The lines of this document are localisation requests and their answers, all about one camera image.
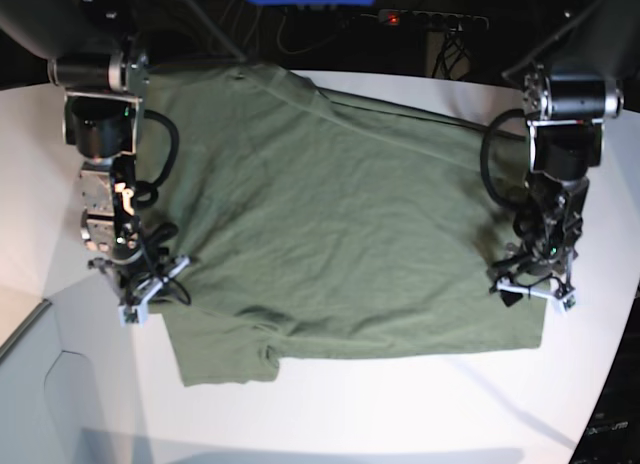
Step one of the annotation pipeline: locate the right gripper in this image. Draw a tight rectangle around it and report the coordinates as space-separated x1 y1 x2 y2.
87 252 192 315

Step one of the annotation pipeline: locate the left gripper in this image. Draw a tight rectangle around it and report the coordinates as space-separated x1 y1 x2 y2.
488 243 578 308

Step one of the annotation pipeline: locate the green t-shirt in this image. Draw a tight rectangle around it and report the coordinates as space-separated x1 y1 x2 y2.
144 66 545 386

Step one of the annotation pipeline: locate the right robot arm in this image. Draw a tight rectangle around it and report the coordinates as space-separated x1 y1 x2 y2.
1 0 191 326

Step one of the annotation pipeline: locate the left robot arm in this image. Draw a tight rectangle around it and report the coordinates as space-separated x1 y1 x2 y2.
479 0 639 311

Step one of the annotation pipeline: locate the black power strip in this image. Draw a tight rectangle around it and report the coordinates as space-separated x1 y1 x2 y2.
377 9 490 32

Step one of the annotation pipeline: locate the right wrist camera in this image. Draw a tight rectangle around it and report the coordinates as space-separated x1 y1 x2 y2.
117 304 149 327

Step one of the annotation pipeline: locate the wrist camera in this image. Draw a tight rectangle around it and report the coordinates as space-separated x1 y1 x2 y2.
117 304 149 327
553 290 579 315

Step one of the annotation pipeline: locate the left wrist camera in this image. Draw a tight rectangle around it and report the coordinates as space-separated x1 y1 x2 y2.
553 290 579 315

